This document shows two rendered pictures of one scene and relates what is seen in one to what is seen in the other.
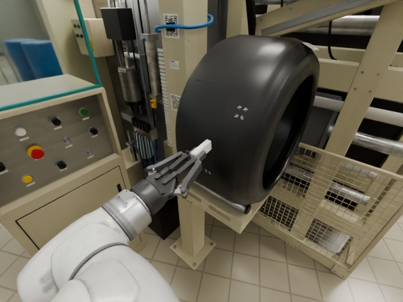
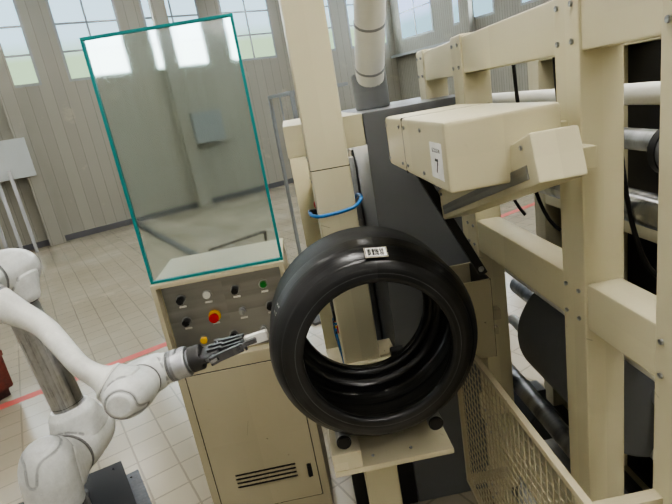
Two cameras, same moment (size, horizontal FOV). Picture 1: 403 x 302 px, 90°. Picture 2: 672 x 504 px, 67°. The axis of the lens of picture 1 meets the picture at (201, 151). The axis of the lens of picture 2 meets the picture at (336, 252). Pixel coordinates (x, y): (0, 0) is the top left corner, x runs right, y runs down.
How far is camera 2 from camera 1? 1.24 m
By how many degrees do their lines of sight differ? 46
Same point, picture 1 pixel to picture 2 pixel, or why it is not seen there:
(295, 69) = (328, 277)
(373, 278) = not seen: outside the picture
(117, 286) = (125, 369)
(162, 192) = (202, 355)
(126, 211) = (171, 356)
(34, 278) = not seen: hidden behind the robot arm
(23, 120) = (210, 285)
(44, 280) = not seen: hidden behind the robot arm
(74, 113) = (253, 284)
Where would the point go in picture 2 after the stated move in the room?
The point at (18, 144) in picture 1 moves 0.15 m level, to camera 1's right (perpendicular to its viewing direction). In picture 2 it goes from (203, 306) to (223, 312)
